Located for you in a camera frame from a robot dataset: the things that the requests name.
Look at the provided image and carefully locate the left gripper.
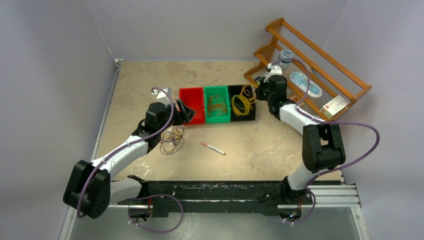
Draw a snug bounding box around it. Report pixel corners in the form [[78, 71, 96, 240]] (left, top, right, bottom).
[[157, 99, 195, 134]]

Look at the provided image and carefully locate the red plastic bin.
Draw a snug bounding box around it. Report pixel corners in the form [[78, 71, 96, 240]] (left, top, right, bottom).
[[179, 87, 206, 125]]

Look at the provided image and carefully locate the black plastic bin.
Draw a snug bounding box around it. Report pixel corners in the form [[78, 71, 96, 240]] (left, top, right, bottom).
[[227, 84, 256, 122]]

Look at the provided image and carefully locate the green plastic bin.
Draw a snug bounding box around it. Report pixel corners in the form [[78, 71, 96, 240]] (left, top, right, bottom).
[[203, 85, 231, 124]]

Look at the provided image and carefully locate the orange cable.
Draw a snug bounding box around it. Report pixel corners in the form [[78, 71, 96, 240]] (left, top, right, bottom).
[[206, 95, 229, 117]]

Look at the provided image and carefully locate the cable bundle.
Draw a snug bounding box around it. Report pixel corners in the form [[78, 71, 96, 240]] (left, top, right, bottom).
[[159, 125, 186, 156]]

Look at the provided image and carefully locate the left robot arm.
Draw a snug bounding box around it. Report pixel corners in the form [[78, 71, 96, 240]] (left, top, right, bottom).
[[63, 99, 196, 219]]

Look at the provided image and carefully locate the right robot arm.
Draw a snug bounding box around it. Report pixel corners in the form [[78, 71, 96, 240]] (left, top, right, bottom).
[[255, 75, 346, 204]]

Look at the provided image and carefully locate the marker pen pack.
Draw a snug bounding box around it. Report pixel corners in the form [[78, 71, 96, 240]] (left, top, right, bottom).
[[254, 76, 264, 84]]

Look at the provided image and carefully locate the orange spiral notebook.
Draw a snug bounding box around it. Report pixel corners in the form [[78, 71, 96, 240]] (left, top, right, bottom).
[[287, 93, 301, 104]]

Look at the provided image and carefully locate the orange white marker pen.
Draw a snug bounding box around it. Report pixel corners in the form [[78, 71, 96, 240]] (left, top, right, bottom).
[[201, 141, 226, 156]]

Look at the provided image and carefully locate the white round jar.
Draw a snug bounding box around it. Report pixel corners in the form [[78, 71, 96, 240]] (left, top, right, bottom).
[[277, 49, 294, 70]]

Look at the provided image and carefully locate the blue blister pack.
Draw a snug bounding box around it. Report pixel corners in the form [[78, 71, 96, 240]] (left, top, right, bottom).
[[289, 71, 323, 98]]

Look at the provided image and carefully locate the wooden shelf rack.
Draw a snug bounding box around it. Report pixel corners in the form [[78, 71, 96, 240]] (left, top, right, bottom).
[[244, 18, 372, 121]]

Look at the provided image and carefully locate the white red box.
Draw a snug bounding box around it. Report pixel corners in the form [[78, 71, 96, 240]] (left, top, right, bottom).
[[320, 95, 348, 119]]

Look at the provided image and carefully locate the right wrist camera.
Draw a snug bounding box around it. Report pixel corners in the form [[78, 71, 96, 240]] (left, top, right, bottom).
[[262, 63, 283, 83]]

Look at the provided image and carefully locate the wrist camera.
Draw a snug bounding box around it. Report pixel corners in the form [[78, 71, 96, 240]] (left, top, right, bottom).
[[262, 63, 283, 83], [151, 87, 172, 102]]

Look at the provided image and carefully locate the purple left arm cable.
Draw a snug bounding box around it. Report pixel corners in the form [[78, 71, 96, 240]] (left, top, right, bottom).
[[76, 87, 175, 219]]

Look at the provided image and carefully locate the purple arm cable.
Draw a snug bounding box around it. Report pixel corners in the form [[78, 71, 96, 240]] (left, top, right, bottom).
[[269, 58, 381, 186], [76, 87, 175, 219]]

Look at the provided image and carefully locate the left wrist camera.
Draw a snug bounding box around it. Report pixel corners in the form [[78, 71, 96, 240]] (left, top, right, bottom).
[[151, 87, 172, 102]]

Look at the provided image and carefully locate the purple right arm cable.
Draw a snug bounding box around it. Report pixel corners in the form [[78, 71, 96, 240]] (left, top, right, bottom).
[[269, 58, 381, 186]]

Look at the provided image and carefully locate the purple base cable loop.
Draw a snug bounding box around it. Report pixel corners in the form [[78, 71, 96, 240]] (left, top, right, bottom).
[[127, 194, 185, 235]]

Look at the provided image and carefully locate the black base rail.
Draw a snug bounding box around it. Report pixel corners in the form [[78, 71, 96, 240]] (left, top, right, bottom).
[[118, 180, 313, 219]]

